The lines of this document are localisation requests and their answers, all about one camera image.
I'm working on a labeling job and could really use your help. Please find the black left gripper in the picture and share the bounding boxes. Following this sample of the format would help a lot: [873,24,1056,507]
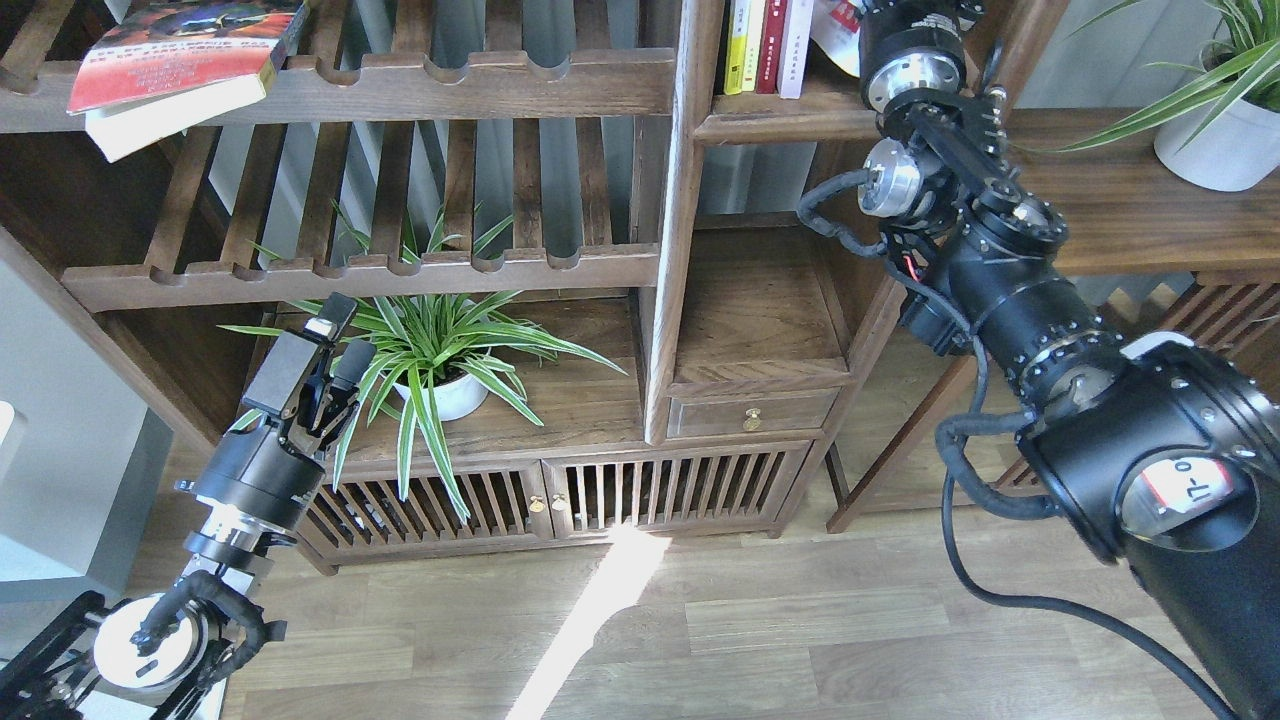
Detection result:
[193,293,376,530]

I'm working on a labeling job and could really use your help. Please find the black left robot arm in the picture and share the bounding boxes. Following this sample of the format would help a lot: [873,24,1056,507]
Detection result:
[3,293,374,719]

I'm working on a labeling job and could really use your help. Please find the green spider plant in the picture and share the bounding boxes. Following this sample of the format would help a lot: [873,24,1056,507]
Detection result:
[221,200,628,523]

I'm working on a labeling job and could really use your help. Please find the small white plant pot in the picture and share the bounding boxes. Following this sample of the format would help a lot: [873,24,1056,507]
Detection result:
[422,372,490,421]

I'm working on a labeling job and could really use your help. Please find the slatted cabinet door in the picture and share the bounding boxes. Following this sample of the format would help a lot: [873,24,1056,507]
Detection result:
[541,441,810,539]
[296,462,556,574]

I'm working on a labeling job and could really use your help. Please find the green plant top right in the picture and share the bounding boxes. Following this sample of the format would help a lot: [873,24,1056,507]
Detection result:
[1016,1,1279,154]

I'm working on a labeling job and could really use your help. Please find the white book red logo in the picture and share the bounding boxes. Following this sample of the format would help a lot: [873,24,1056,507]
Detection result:
[810,0,867,77]

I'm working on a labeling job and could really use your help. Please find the red cover thick book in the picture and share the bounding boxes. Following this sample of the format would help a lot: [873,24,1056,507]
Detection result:
[67,1,310,161]

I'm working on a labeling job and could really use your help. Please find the pale pink thin book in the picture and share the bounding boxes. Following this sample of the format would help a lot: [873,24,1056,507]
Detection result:
[778,0,814,99]

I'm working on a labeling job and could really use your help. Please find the dark wooden bookshelf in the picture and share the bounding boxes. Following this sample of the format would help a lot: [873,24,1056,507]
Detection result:
[3,1,902,536]

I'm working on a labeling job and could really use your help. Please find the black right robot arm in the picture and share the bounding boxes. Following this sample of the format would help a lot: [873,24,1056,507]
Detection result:
[797,1,1279,719]

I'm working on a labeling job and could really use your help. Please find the right slatted cabinet door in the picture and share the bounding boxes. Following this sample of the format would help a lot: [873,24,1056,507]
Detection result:
[541,441,810,539]

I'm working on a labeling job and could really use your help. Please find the left slatted cabinet door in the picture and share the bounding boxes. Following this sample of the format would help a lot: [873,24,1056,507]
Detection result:
[296,462,556,574]

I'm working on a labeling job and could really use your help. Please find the yellow upright book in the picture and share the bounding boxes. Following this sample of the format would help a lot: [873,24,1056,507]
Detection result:
[723,0,767,95]

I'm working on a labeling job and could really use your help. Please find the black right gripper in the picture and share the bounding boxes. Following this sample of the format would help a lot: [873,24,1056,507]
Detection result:
[859,1,986,111]

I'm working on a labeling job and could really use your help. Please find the grey cabinet at left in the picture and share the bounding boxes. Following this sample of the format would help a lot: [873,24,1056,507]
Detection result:
[1,265,173,603]

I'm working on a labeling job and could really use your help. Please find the small wooden drawer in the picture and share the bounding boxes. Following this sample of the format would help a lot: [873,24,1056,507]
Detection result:
[667,388,838,438]

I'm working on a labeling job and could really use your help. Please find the dark red upright book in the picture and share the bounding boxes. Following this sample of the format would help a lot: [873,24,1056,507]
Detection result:
[754,0,788,94]

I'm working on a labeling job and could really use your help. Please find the large white plant pot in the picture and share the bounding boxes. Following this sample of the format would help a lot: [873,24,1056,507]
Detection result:
[1155,99,1279,192]

